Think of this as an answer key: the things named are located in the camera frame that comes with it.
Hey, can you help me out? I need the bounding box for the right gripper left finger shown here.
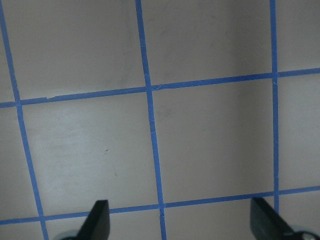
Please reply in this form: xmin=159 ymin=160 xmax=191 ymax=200
xmin=56 ymin=200 xmax=111 ymax=240

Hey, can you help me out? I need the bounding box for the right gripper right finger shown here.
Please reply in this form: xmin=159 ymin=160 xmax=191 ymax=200
xmin=249 ymin=197 xmax=320 ymax=240

